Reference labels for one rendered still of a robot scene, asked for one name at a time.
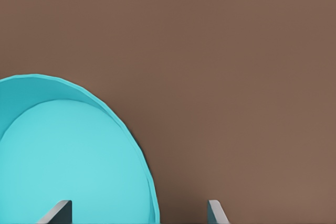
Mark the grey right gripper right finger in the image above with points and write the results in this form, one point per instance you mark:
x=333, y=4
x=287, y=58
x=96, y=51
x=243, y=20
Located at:
x=215, y=213

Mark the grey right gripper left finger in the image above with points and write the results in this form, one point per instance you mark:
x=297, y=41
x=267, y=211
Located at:
x=60, y=213

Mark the turquoise plate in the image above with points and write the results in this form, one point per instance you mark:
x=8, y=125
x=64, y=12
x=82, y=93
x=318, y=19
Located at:
x=73, y=153

